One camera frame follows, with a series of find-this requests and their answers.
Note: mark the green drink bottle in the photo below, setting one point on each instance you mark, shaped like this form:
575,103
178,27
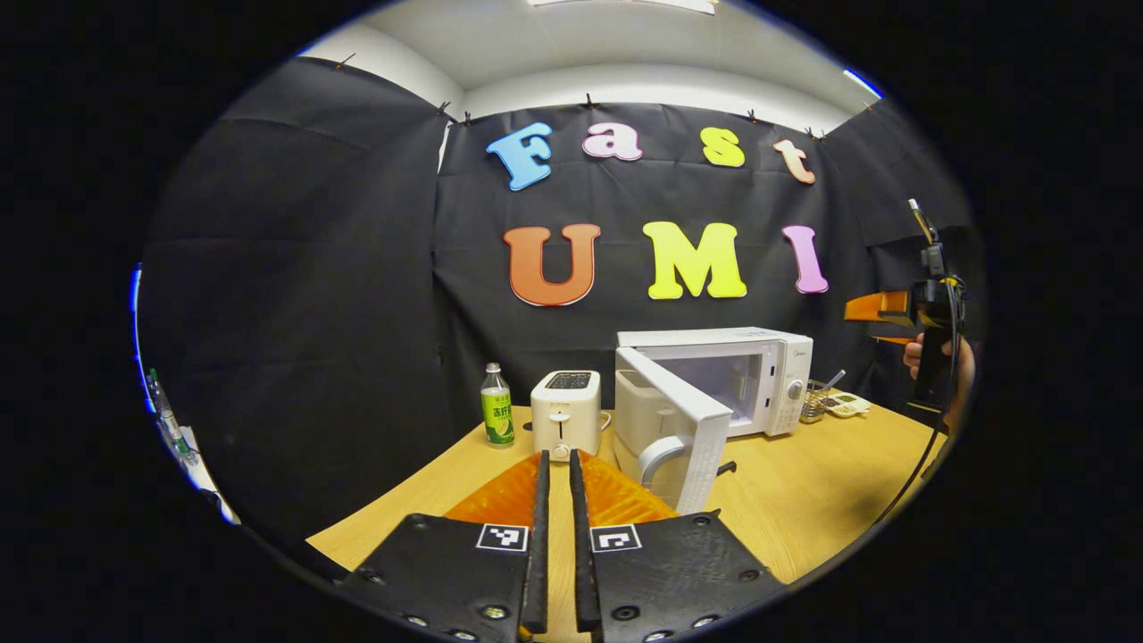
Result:
497,415

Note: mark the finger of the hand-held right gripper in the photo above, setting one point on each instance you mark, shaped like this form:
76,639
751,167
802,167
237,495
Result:
893,340
871,306

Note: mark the white divided bean dish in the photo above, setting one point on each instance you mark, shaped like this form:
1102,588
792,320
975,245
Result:
848,406

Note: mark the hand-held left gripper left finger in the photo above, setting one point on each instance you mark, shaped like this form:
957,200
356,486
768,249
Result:
538,554

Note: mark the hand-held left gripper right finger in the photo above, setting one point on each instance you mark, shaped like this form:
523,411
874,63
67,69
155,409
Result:
582,554

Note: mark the striped utensil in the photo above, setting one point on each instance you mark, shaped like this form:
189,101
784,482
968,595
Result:
836,379

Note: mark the white microwave oven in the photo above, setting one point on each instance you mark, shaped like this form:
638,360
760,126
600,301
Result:
714,338

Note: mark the white toaster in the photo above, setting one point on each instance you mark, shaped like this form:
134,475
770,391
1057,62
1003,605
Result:
564,415

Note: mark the black backdrop cloth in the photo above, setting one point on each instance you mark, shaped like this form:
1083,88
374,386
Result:
312,268

